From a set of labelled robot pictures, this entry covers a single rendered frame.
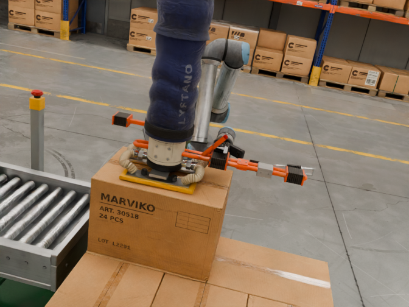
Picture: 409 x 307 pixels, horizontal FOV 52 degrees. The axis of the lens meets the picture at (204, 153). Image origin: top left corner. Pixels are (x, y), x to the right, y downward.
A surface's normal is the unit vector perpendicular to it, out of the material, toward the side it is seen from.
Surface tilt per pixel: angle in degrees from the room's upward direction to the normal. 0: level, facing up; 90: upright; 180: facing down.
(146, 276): 0
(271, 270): 0
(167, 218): 90
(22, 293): 0
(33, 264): 90
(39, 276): 90
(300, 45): 88
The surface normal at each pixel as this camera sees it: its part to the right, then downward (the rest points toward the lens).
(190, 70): 0.61, 0.20
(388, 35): -0.13, 0.38
